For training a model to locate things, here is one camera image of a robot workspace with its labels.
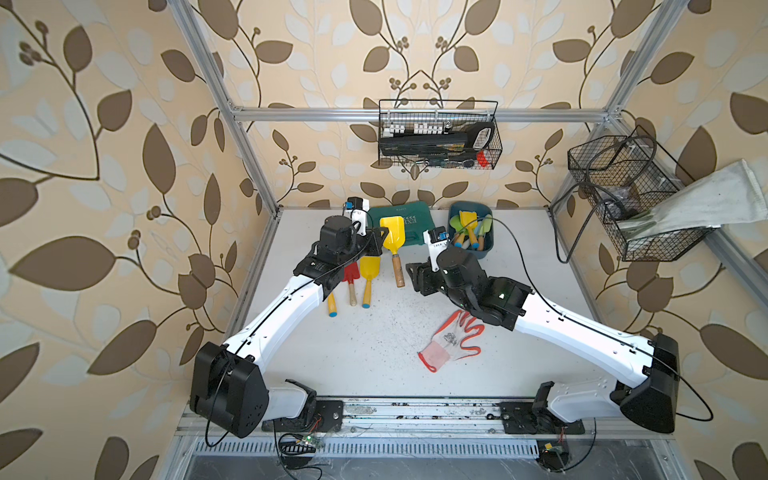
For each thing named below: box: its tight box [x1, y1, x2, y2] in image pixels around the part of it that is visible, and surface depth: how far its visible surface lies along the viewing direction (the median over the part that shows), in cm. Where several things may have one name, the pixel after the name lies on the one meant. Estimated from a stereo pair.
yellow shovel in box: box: [459, 210, 479, 250], surface depth 118 cm
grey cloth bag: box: [619, 159, 768, 239], surface depth 60 cm
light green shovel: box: [477, 214, 493, 251], surface depth 110 cm
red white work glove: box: [417, 310, 485, 373], surface depth 87 cm
